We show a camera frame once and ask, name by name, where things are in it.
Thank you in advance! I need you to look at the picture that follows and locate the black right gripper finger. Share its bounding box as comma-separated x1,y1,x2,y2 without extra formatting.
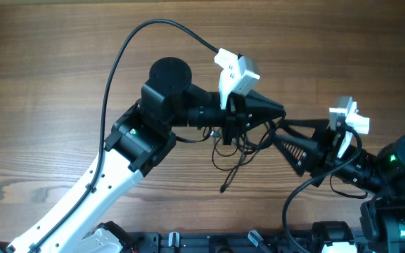
273,135,317,176
279,119,329,141

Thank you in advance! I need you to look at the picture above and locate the black cable bundle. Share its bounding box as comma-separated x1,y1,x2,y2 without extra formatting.
209,117,288,193

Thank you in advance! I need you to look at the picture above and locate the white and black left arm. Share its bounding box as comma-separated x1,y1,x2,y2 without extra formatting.
0,57,285,252

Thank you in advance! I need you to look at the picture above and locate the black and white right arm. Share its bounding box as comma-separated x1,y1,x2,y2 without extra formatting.
270,119,405,252

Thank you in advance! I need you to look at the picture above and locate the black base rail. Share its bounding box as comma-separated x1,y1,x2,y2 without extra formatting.
128,230,375,253

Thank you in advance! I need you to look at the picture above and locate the black left camera cable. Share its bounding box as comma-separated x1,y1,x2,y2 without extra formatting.
26,18,220,253

